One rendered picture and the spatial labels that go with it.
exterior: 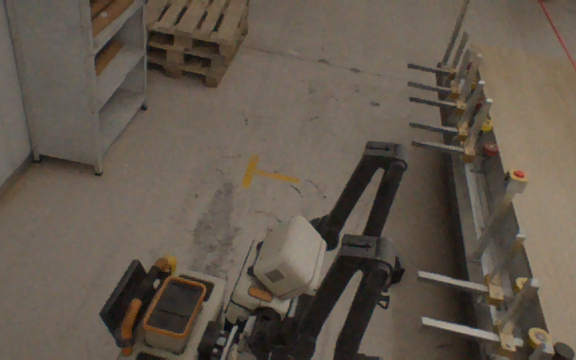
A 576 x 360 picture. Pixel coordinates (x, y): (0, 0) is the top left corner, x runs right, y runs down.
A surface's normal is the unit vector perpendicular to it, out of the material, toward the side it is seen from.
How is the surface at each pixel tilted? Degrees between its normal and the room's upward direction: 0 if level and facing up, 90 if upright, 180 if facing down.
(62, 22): 90
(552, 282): 0
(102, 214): 0
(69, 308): 0
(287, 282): 90
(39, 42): 90
